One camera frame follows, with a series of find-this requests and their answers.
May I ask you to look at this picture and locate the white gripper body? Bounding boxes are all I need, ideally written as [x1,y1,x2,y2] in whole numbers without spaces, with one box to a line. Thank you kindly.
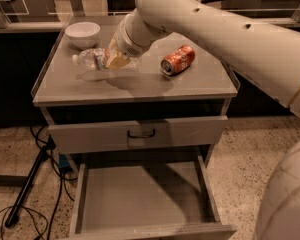
[114,10,170,58]

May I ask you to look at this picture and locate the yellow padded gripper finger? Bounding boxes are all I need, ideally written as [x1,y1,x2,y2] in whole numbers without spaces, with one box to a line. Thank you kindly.
[105,48,130,69]

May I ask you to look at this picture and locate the clear plastic water bottle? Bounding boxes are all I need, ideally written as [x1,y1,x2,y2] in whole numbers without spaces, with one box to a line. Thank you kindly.
[71,47,140,72]

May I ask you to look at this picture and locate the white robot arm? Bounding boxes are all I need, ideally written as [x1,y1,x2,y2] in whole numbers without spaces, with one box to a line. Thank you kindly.
[107,0,300,240]

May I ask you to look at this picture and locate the grey cabinet with counter top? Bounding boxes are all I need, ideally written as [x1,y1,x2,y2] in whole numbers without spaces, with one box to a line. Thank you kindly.
[31,13,241,172]

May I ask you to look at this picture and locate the grey upper drawer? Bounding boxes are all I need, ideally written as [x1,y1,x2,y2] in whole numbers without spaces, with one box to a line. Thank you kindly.
[49,116,228,154]

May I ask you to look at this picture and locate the grey open middle drawer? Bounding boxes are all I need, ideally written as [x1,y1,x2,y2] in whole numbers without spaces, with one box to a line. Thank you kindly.
[69,156,236,240]

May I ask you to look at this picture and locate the white ceramic bowl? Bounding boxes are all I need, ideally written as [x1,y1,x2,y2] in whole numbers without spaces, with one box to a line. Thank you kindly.
[65,22,101,50]

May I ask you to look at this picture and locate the orange soda can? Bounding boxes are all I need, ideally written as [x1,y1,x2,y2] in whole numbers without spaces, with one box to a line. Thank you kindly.
[161,45,195,76]

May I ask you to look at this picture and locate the blue box under cabinet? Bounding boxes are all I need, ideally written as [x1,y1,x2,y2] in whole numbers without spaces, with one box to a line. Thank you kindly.
[58,154,71,172]

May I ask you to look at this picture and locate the clear acrylic barrier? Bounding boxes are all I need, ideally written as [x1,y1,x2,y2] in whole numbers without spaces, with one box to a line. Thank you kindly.
[0,0,300,30]

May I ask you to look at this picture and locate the black tripod leg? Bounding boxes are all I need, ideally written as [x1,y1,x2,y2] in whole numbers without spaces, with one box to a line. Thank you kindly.
[5,136,55,228]

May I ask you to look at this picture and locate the black drawer handle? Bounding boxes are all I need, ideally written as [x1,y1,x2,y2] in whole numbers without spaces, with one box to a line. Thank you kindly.
[127,129,156,139]

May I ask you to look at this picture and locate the black floor cables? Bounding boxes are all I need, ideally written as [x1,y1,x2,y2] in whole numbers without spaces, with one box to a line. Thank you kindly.
[0,125,78,240]

